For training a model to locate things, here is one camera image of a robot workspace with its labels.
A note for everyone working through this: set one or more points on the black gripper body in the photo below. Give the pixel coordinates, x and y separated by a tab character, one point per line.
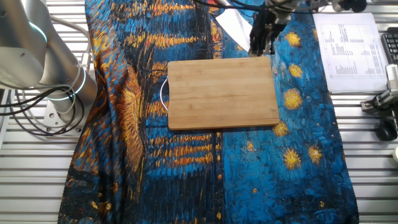
272	21

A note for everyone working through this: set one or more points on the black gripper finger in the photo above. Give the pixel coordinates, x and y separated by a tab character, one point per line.
256	43
270	42

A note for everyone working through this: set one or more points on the steel cleaver knife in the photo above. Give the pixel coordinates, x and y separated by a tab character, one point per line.
234	26

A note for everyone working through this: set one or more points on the bamboo cutting board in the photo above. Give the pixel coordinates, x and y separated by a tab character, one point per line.
222	93

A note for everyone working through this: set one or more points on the printed paper sheet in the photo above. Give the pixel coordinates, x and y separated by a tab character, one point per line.
351	53

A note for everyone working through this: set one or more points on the black keyboard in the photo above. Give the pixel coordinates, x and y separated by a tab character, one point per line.
391	45

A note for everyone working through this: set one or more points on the black computer mouse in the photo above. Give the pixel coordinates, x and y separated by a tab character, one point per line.
386	131

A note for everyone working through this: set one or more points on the starry night painting tablecloth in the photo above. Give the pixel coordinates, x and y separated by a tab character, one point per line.
186	174

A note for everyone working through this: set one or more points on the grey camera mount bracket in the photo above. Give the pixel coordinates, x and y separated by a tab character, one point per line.
381	101

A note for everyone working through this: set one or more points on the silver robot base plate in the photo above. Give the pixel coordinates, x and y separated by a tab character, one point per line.
51	116

